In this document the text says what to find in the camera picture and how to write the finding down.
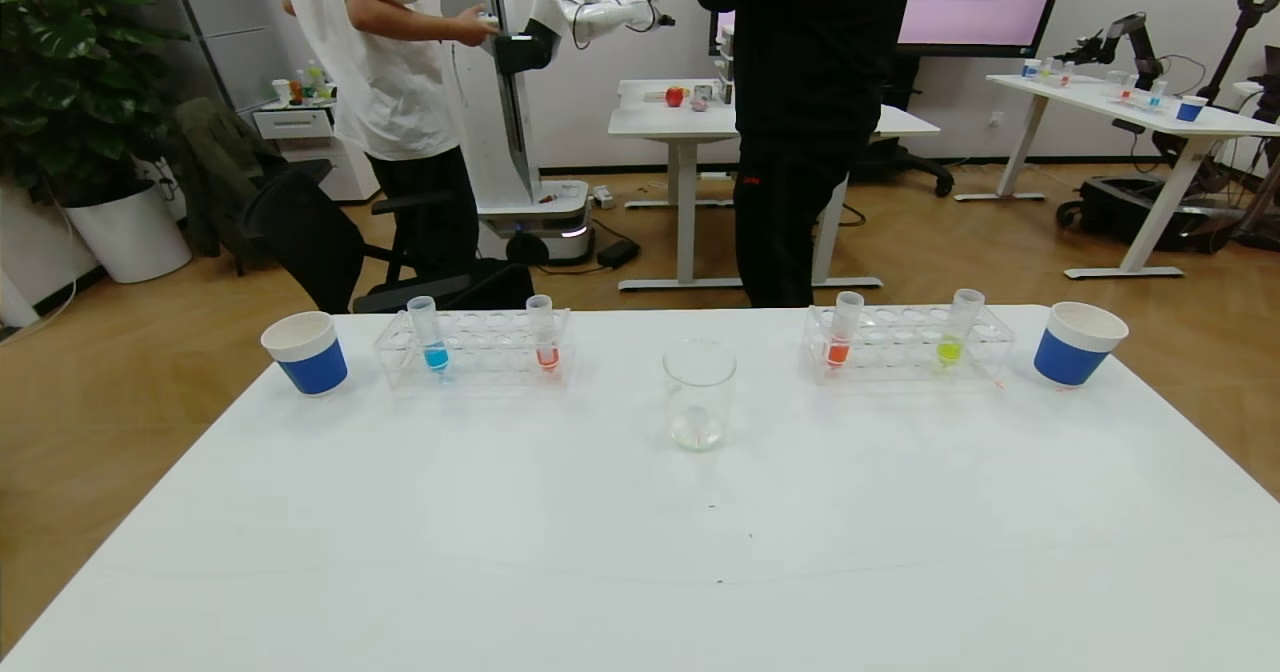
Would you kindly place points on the green leafy plant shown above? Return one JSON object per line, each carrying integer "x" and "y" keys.
{"x": 70, "y": 72}

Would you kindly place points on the white plant pot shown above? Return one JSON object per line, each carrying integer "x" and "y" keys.
{"x": 130, "y": 237}

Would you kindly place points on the small blue paper cup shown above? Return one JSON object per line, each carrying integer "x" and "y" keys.
{"x": 1191, "y": 110}

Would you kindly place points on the black swivel chair base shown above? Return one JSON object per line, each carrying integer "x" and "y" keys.
{"x": 920, "y": 167}

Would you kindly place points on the white power strip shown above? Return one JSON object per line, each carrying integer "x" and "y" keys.
{"x": 603, "y": 197}

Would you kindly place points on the black background robot arm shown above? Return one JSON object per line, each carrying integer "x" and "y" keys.
{"x": 1135, "y": 37}

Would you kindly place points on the clear plastic test tube rack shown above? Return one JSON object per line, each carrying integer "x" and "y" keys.
{"x": 895, "y": 347}
{"x": 490, "y": 347}

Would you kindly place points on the blue pigment test tube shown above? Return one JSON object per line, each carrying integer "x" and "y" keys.
{"x": 434, "y": 357}

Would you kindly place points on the red pigment test tube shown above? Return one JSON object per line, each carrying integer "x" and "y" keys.
{"x": 546, "y": 356}
{"x": 838, "y": 352}

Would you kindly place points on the olive green jacket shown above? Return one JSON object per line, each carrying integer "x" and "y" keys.
{"x": 215, "y": 172}

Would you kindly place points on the black camera stand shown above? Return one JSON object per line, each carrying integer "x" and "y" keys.
{"x": 1250, "y": 12}

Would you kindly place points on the white drawer cabinet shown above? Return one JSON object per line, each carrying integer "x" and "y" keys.
{"x": 300, "y": 124}

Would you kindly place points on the person in white t-shirt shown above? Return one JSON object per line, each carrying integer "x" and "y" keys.
{"x": 390, "y": 62}

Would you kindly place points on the black power adapter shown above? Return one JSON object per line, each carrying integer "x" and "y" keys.
{"x": 619, "y": 254}

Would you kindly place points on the white humanoid robot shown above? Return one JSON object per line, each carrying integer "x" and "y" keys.
{"x": 540, "y": 214}

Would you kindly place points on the person in black clothes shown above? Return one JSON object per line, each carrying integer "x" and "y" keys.
{"x": 800, "y": 72}

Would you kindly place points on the clear glass beaker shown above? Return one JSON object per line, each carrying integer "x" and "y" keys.
{"x": 698, "y": 432}

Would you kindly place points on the green drink bottle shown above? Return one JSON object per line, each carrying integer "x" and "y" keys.
{"x": 315, "y": 77}

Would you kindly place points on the blue white paper cup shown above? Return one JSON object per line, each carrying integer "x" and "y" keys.
{"x": 1070, "y": 357}
{"x": 312, "y": 364}

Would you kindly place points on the red apple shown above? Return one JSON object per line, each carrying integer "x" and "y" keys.
{"x": 675, "y": 97}

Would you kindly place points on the black wheeled robot base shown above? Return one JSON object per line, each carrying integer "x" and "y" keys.
{"x": 1120, "y": 207}

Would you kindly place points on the small white cup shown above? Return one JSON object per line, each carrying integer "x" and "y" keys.
{"x": 281, "y": 90}

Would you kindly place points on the black office chair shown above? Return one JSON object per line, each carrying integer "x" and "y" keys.
{"x": 305, "y": 242}

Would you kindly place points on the large wall display screen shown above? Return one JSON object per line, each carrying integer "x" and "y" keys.
{"x": 980, "y": 2}

